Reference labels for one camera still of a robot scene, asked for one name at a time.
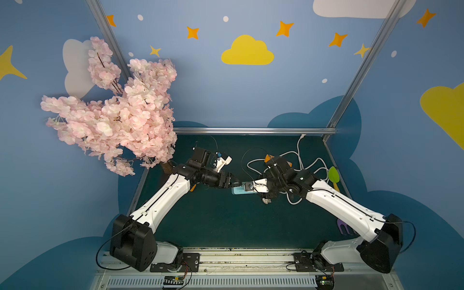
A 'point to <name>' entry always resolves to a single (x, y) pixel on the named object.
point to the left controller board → (173, 281)
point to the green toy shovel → (334, 176)
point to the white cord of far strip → (301, 136)
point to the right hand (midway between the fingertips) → (260, 180)
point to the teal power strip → (237, 190)
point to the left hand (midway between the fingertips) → (236, 182)
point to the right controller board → (324, 282)
